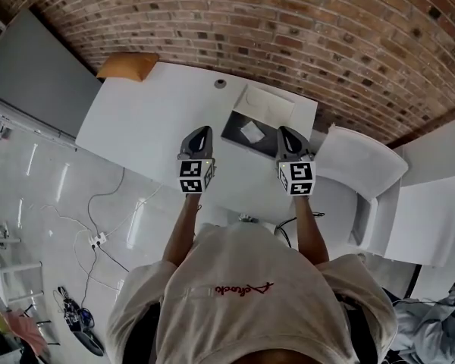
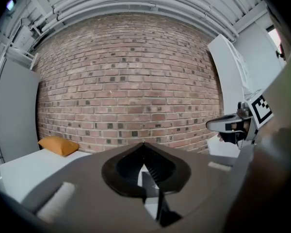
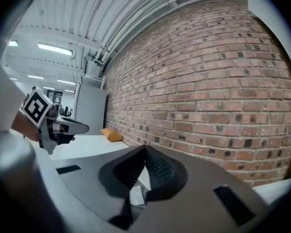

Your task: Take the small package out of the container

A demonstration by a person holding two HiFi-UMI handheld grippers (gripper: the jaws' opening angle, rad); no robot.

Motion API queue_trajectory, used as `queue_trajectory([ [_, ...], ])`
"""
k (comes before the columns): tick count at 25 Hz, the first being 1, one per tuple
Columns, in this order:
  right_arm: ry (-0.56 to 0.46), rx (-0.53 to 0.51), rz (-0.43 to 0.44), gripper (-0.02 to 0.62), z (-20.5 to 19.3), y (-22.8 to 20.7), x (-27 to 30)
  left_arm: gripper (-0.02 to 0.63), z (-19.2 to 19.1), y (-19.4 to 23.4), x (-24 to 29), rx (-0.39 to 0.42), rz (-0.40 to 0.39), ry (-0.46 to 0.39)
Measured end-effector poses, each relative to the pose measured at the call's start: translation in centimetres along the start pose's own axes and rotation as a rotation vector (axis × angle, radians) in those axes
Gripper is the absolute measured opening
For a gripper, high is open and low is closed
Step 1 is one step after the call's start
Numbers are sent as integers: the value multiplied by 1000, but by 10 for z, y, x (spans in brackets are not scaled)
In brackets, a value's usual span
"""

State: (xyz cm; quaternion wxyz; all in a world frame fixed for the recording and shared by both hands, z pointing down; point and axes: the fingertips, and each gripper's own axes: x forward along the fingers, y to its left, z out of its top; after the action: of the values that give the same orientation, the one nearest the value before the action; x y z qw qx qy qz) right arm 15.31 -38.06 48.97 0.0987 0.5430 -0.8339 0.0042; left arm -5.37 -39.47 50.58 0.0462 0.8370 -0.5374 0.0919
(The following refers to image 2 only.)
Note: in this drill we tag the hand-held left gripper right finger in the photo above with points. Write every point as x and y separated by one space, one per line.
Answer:
208 190

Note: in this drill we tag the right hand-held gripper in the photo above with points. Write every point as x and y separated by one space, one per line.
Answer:
262 110

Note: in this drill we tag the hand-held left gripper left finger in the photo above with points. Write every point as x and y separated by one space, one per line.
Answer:
82 198

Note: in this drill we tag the grey tray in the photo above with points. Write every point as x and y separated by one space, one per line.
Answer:
223 149

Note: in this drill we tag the person's right forearm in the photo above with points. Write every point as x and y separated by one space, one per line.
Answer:
269 173

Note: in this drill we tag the orange cushion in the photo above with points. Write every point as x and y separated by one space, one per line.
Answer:
58 145

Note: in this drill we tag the white desk with drawers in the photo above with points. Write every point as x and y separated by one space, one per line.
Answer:
26 171

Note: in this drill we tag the bright window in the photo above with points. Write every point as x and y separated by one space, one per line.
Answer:
275 40

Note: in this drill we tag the ceiling lamp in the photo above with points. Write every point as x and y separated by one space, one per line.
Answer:
11 4

